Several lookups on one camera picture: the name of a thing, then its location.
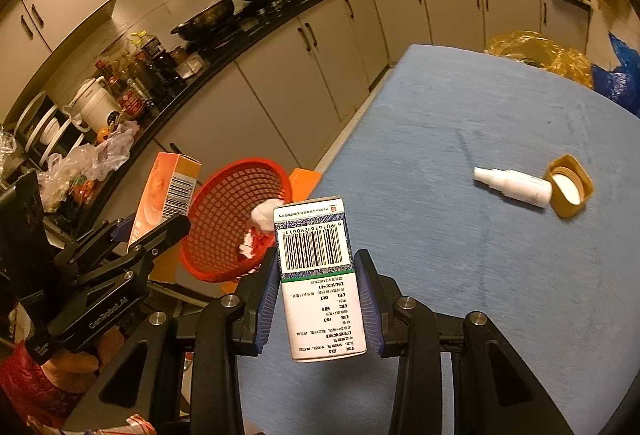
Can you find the yellow plastic bag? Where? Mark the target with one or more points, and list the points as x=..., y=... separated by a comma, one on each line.
x=525, y=46

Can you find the person's left hand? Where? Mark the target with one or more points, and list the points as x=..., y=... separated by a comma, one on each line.
x=111, y=345

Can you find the grey kitchen base cabinets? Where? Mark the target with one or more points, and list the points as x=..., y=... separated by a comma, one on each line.
x=325, y=65

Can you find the black wok with food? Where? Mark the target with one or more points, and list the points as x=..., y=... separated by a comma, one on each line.
x=205, y=17

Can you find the white rice cooker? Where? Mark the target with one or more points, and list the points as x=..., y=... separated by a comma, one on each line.
x=95, y=104

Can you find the blue plastic bag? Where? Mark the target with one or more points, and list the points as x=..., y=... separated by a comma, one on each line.
x=620, y=85

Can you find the orange barcode box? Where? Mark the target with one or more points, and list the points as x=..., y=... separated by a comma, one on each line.
x=160, y=195

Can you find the row of sauce bottles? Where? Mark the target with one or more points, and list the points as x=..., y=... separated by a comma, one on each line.
x=145, y=65

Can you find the white spray bottle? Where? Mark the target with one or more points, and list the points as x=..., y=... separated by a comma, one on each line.
x=525, y=187

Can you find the orange fruit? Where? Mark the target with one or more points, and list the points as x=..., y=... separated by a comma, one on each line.
x=104, y=135

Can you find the dish rack with white plates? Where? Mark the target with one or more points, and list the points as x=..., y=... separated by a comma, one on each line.
x=42, y=125

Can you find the crumpled white plastic bags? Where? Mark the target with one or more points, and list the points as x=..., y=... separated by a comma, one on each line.
x=112, y=147

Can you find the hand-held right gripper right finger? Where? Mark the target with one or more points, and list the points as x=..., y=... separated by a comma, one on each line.
x=369, y=305

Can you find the red white carton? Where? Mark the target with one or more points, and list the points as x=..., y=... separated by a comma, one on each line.
x=250, y=247

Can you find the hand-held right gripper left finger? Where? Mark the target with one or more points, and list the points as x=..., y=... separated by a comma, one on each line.
x=267, y=305

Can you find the white barcode medicine box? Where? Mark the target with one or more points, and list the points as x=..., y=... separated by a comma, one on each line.
x=320, y=305

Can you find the blue table cover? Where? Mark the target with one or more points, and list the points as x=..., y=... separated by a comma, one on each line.
x=475, y=295

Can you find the red plastic basket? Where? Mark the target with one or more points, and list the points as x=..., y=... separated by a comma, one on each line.
x=225, y=195

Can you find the red white plastic bag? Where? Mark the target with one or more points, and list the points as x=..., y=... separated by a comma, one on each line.
x=135, y=426

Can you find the gold jar lid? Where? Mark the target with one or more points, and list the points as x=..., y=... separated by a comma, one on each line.
x=585, y=187

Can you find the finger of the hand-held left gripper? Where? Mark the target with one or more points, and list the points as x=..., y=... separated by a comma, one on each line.
x=100, y=236
x=165, y=234

